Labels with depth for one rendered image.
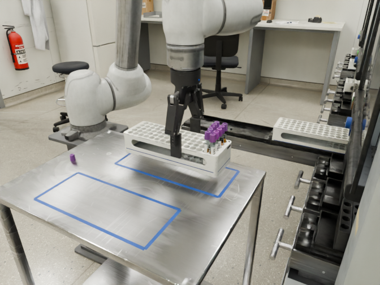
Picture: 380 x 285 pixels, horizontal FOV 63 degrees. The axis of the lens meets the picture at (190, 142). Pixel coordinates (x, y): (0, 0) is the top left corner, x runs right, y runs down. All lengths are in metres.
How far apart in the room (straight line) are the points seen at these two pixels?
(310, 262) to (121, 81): 1.03
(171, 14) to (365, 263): 0.58
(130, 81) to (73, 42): 3.14
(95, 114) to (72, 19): 3.13
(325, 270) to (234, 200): 0.24
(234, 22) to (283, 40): 3.88
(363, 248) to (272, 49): 4.30
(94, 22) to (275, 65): 2.53
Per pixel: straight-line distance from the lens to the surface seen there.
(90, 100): 1.36
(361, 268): 0.54
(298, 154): 1.10
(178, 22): 0.71
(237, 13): 0.79
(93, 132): 1.41
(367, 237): 0.50
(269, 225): 1.99
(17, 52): 4.20
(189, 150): 0.79
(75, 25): 4.41
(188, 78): 0.74
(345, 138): 1.10
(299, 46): 4.64
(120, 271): 1.36
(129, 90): 1.41
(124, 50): 1.35
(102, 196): 0.82
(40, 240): 2.03
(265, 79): 4.81
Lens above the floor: 1.29
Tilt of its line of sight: 27 degrees down
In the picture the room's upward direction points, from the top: straight up
